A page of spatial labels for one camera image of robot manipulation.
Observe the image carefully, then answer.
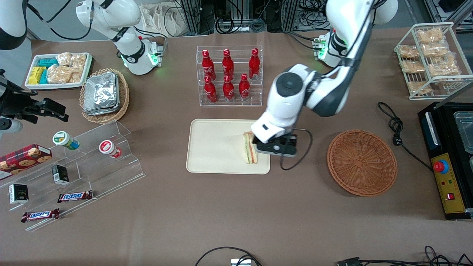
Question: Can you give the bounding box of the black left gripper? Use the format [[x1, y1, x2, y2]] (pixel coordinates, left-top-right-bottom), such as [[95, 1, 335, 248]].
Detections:
[[258, 133, 298, 145]]

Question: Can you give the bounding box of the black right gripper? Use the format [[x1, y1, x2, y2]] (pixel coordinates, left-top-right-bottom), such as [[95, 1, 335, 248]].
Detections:
[[0, 69, 69, 125]]

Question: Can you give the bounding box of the triangular sandwich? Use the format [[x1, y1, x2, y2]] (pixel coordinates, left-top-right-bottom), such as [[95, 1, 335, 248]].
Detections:
[[242, 131, 259, 165]]

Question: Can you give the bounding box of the white rectangular snack tray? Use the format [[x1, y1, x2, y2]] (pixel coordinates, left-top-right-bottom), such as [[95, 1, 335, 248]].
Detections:
[[24, 52, 93, 90]]

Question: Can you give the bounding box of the beige plastic serving tray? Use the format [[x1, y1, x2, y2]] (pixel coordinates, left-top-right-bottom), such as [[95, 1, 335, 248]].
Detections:
[[186, 119, 271, 175]]

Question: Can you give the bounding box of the oval wicker basket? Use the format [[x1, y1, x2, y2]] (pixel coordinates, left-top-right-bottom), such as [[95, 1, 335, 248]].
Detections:
[[79, 68, 130, 124]]

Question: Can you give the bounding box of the round brown wicker basket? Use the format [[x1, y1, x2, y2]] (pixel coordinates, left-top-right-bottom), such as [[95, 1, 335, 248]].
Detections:
[[327, 129, 398, 197]]

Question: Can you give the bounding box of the green lid yogurt cup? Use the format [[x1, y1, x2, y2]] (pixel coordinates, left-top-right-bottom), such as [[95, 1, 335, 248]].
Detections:
[[52, 131, 80, 151]]

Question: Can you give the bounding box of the yellow snack packet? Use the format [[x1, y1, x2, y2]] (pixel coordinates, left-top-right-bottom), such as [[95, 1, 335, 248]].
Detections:
[[28, 66, 47, 85]]

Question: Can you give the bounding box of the silver foil pack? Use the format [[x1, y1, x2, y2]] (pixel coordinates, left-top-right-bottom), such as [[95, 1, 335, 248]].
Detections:
[[83, 76, 121, 116], [84, 72, 118, 111]]

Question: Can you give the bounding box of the red tartan cookie box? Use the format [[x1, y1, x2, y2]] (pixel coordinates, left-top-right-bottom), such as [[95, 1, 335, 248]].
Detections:
[[0, 144, 53, 175]]

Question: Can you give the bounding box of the clear acrylic bottle rack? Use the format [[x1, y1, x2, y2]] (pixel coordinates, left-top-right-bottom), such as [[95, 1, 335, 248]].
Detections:
[[196, 46, 263, 107]]

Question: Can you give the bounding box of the red lid yogurt cup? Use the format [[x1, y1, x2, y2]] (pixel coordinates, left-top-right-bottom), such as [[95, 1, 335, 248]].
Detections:
[[99, 140, 122, 159]]

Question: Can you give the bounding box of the red cola bottle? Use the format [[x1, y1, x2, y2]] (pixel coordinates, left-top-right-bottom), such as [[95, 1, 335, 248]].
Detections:
[[204, 76, 218, 103], [222, 48, 235, 79], [201, 50, 216, 81], [248, 48, 261, 80], [239, 73, 251, 102], [223, 75, 235, 102]]

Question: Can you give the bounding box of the clear acrylic stepped display stand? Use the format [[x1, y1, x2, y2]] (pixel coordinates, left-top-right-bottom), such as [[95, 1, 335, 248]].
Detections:
[[0, 119, 146, 232]]

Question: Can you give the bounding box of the snickers chocolate bar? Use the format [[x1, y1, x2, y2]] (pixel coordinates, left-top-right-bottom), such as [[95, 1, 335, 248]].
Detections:
[[21, 208, 60, 223], [57, 190, 94, 203]]

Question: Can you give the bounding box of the small black and white carton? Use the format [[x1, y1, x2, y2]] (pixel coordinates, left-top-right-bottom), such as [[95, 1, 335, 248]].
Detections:
[[8, 183, 29, 205]]

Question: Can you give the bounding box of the white cloth bag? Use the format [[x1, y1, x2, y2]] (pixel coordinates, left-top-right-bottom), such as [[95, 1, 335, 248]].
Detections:
[[139, 3, 189, 37]]

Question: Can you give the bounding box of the bagged pastry snack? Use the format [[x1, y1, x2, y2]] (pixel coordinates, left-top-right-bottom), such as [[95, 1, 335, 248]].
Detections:
[[406, 81, 433, 95], [427, 55, 461, 79], [400, 60, 425, 74], [398, 45, 420, 59], [416, 28, 446, 45], [421, 43, 450, 59]]

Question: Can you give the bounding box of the black appliance housing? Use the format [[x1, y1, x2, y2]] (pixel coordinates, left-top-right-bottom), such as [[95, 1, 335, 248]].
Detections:
[[418, 102, 473, 221]]

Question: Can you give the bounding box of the yellow control panel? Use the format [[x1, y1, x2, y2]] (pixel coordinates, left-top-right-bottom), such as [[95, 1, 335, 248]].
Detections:
[[431, 152, 467, 215]]

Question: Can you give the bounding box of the black left wrist camera cable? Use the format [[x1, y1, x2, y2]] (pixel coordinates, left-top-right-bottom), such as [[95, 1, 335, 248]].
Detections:
[[280, 129, 313, 171]]

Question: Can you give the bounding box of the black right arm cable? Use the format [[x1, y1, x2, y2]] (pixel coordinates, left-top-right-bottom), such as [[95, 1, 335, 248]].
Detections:
[[27, 0, 93, 41]]

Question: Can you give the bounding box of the black power cable with plug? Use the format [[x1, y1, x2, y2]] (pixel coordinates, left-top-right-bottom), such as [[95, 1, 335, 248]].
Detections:
[[377, 102, 433, 171]]

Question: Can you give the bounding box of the black looped cable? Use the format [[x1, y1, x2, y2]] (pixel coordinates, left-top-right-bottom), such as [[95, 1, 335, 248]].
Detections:
[[195, 246, 263, 266]]

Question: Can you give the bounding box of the black connector with cables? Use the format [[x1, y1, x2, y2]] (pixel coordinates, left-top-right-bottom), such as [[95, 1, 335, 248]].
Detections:
[[337, 245, 473, 266]]

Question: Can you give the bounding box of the aluminium frame post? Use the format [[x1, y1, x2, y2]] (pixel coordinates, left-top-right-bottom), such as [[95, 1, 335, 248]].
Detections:
[[180, 0, 202, 35]]

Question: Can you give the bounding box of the white wire rack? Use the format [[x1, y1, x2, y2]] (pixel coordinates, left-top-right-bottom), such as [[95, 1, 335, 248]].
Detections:
[[394, 22, 473, 101]]

